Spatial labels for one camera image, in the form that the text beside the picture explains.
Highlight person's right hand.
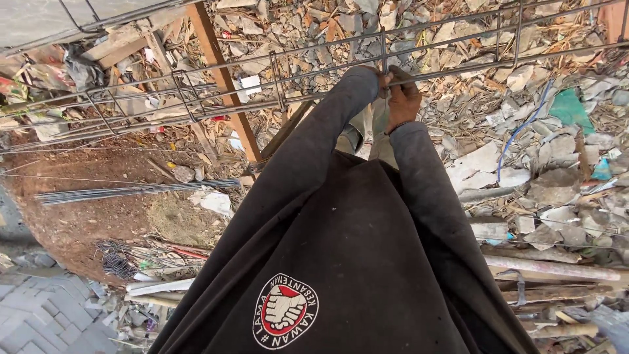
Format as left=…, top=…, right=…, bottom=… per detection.
left=384, top=65, right=423, bottom=135

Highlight person's left hand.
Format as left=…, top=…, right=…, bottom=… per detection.
left=375, top=72, right=393, bottom=100

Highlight steel rebar cage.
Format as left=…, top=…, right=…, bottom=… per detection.
left=0, top=0, right=629, bottom=152

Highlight dark wrist band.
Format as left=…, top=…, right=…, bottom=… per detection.
left=385, top=120, right=414, bottom=136

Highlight beige trousers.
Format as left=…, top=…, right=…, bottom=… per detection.
left=334, top=96, right=400, bottom=170

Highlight dark wooden slat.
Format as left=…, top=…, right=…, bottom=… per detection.
left=244, top=100, right=315, bottom=177

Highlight heap of grey rubble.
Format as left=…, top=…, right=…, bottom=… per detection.
left=206, top=0, right=629, bottom=266

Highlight brown wooden beam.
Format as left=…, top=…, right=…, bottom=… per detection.
left=186, top=2, right=263, bottom=164

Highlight green plastic scrap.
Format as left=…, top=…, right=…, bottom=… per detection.
left=548, top=88, right=596, bottom=136

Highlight black sweatshirt with round print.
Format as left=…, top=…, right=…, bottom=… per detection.
left=147, top=65, right=541, bottom=354

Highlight teal plastic scrap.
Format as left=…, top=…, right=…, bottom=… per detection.
left=591, top=157, right=613, bottom=182

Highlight heap of wooden poles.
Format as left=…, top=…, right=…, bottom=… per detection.
left=479, top=246, right=629, bottom=354

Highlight pale wooden planks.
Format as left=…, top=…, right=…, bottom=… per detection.
left=80, top=22, right=170, bottom=70

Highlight grey concrete slab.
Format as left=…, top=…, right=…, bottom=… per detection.
left=0, top=0, right=190, bottom=56

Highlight blue cable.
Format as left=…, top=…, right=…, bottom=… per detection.
left=496, top=80, right=555, bottom=184

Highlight bundle of straight steel wires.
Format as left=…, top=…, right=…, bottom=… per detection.
left=33, top=177, right=242, bottom=206

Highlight tangle of dark tie wire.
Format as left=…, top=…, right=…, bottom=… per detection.
left=94, top=239, right=148, bottom=281

